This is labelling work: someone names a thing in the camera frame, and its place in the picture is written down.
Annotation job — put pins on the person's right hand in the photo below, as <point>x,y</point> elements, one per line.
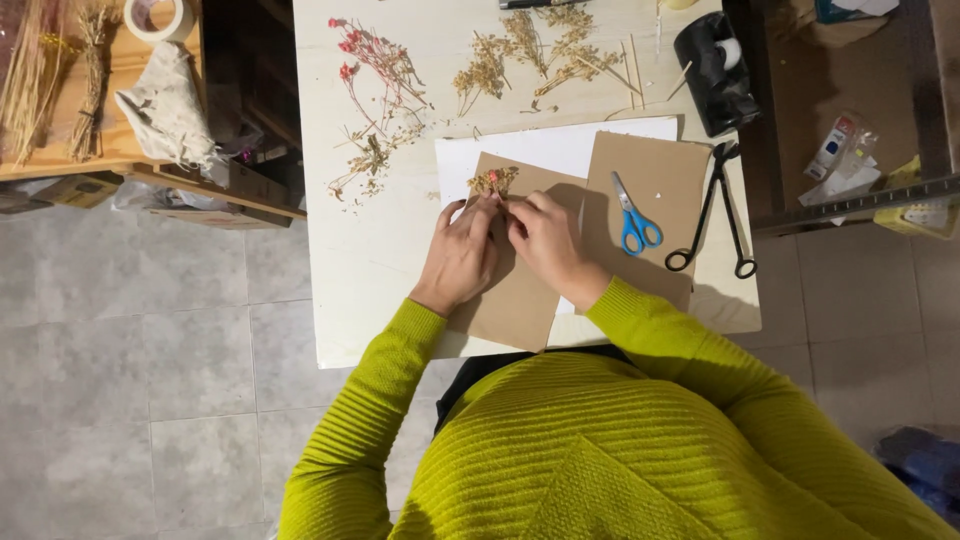
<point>555,247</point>

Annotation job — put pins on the person's left hand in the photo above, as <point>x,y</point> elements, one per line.
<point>457,259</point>

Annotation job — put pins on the person's right fingers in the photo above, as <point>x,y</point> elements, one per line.
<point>529,214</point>

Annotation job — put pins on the small dried flower bunch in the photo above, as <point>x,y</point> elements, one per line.
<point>493,179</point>

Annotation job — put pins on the brown card sheet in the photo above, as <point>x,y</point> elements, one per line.
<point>660,180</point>
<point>517,300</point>

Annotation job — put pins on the white paper sheet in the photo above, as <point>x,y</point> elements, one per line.
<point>540,146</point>

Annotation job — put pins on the pale dried flower scraps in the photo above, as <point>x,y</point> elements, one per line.
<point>373,157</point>

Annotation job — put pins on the beige dried flower sprigs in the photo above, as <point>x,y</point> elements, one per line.
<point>525,45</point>

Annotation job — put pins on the thin wooden sticks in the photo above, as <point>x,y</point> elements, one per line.
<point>634,71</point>

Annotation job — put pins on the black metal shears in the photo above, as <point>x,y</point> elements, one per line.
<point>720,199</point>

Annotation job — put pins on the short wooden stick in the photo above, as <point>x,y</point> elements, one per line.
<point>679,80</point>

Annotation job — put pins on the black marker pen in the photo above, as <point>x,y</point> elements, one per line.
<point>536,3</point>

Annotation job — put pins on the red dried flower sprigs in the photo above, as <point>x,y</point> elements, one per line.
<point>379,56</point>

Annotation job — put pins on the black tape dispenser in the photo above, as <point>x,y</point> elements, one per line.
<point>712,82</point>

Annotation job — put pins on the yellow-green knitted sweater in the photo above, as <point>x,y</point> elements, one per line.
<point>600,465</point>

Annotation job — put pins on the clear plastic packet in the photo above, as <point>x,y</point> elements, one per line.
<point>838,146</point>

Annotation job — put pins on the dark wooden shelf unit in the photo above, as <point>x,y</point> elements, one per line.
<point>832,75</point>

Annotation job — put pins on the crumpled white cloth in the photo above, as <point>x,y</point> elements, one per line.
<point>169,109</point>

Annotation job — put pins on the yellow packet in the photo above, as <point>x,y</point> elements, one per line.
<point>911,214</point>

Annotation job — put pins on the masking tape roll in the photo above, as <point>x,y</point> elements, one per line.
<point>166,28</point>

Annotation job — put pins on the wooden side table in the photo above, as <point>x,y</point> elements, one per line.
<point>120,154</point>

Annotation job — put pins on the small cardboard box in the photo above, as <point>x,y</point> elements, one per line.
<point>79,191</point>

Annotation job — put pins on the small tied dried grass bundle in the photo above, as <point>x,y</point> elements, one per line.
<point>91,90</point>

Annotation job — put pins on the blue bag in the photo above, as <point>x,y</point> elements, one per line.
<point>922,465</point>

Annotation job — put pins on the large dried grass bundle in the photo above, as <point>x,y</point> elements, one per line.
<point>30,82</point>

